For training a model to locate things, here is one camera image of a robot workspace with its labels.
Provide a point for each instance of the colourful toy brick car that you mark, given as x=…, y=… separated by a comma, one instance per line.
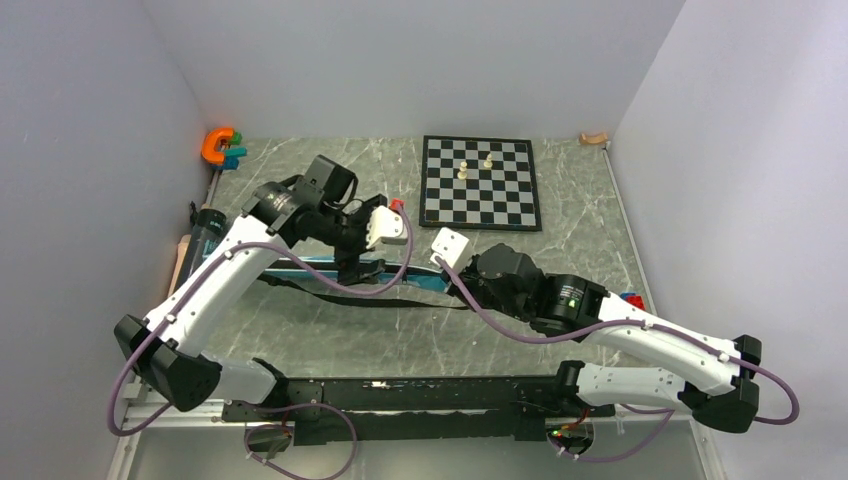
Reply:
x=634, y=299

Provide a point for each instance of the cream chess pawn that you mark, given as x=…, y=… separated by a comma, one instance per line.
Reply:
x=462, y=173

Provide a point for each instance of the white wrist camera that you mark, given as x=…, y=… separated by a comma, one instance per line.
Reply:
x=387, y=225
x=453, y=248

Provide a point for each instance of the black white chessboard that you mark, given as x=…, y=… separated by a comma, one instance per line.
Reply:
x=505, y=198

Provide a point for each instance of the green teal toy blocks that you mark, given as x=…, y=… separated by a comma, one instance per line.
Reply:
x=233, y=151

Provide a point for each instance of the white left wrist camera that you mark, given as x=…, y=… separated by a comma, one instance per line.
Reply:
x=387, y=225

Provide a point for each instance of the orange magnet toy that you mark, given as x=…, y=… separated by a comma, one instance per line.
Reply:
x=214, y=145

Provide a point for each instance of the black shuttlecock tube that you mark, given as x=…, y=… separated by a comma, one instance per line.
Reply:
x=208, y=227

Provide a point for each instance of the tan wooden arch block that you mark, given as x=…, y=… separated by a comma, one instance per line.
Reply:
x=594, y=139

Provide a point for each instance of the beige wooden handle tool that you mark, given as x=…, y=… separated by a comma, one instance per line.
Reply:
x=181, y=250

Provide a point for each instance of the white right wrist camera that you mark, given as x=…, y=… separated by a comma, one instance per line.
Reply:
x=453, y=248

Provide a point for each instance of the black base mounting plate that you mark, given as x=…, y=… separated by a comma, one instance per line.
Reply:
x=322, y=410

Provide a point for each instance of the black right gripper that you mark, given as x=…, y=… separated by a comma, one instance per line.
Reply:
x=453, y=289

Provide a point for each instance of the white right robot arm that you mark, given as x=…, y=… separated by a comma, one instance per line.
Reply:
x=687, y=371

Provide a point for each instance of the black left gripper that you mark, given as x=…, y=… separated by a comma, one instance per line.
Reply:
x=349, y=263

